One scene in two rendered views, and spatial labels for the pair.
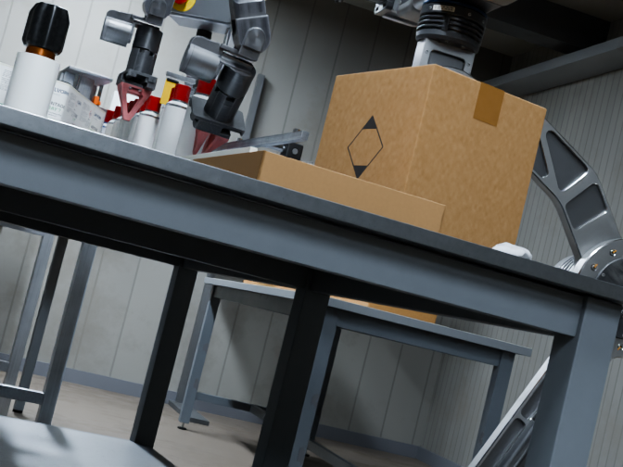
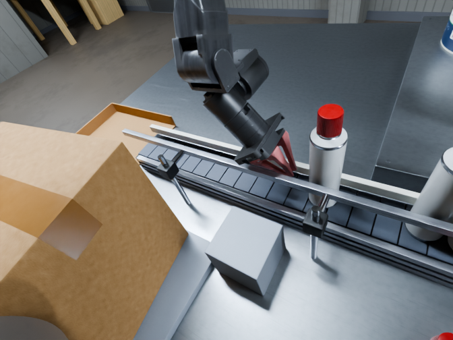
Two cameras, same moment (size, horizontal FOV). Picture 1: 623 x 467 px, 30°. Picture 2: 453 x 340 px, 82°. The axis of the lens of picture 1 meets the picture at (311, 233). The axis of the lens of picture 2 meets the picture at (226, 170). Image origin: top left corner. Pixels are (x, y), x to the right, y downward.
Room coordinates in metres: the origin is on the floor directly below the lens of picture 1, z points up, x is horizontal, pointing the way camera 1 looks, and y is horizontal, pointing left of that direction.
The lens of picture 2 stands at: (2.36, 0.02, 1.32)
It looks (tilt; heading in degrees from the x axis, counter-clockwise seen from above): 47 degrees down; 158
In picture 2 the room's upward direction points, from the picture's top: 19 degrees counter-clockwise
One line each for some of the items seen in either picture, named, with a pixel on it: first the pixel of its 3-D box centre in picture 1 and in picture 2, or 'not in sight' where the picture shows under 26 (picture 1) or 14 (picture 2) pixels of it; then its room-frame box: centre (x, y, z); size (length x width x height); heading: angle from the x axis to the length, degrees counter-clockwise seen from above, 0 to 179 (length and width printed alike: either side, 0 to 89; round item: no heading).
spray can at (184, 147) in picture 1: (195, 130); (325, 162); (2.19, 0.26, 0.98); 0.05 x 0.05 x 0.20
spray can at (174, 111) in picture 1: (171, 134); (449, 190); (2.33, 0.32, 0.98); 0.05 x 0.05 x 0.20
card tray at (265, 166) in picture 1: (309, 195); (114, 138); (1.58, 0.02, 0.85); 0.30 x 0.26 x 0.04; 22
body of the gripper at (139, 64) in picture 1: (140, 68); not in sight; (2.47, 0.44, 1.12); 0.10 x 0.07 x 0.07; 22
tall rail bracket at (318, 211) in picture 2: not in sight; (317, 224); (2.23, 0.20, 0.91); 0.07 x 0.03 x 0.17; 112
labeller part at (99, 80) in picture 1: (85, 76); not in sight; (2.86, 0.64, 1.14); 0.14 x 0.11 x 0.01; 22
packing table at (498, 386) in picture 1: (316, 393); not in sight; (5.07, -0.19, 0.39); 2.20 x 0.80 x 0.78; 15
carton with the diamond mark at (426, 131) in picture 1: (420, 166); (56, 235); (1.97, -0.15, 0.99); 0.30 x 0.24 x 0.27; 30
